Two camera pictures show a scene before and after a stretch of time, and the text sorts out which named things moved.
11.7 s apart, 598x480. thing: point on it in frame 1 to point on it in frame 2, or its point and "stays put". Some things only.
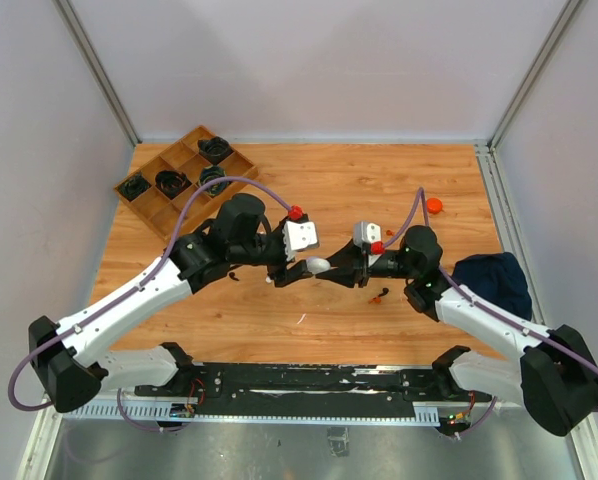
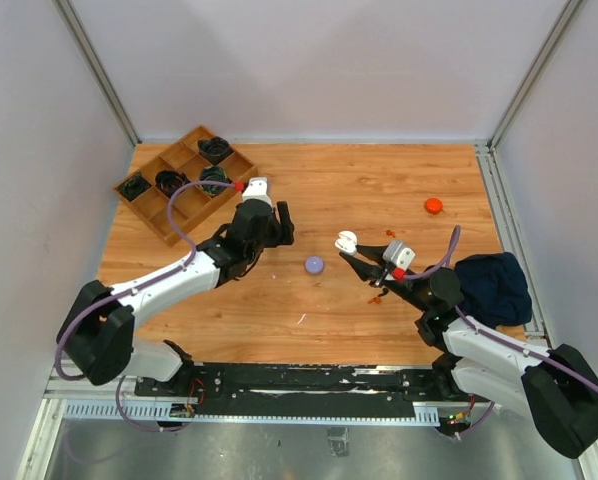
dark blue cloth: x=498 y=279 stays put
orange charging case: x=434 y=205 stays put
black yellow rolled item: x=209 y=173 stays put
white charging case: x=318 y=265 to x=347 y=242
